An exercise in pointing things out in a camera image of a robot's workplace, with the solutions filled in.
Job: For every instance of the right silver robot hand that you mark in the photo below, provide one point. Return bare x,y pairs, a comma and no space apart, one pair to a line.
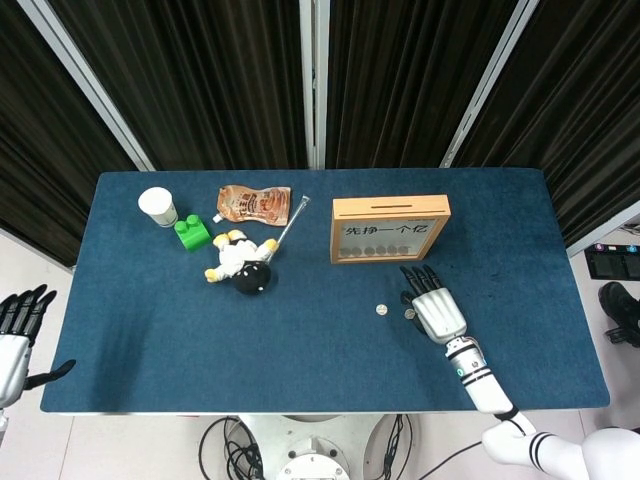
440,312

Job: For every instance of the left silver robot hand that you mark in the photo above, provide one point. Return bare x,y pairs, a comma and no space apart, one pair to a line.
10,360

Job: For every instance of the silver coin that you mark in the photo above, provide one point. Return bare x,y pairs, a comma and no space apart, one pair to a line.
409,314
382,309

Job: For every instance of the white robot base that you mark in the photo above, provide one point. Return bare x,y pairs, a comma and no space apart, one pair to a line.
310,450

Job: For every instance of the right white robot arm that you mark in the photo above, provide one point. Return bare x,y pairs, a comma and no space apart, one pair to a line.
475,370

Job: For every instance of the clear glass tube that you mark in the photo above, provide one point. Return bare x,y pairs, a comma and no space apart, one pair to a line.
292,222

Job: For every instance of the black shoe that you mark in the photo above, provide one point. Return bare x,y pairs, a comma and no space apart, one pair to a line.
620,310

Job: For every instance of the black electronic device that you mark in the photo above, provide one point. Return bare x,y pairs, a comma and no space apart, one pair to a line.
615,262

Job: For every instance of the blue table cloth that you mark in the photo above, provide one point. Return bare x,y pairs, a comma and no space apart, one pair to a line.
250,340

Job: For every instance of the plush doll with black head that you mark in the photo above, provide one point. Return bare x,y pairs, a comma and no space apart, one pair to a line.
240,260

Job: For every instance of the black pleated curtain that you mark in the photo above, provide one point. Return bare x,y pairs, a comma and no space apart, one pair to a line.
50,150
200,75
400,75
590,100

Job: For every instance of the white paper cup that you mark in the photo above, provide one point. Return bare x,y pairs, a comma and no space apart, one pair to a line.
157,205

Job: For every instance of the orange snack pouch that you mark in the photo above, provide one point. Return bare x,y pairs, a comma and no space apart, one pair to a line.
255,205

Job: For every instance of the green toy building block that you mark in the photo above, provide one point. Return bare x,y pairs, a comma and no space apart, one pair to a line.
192,234

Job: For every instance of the wooden coin bank box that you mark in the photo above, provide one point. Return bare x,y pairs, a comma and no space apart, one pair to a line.
390,206

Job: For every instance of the white partition post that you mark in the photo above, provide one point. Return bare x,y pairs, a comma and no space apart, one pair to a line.
605,232
90,85
490,85
314,75

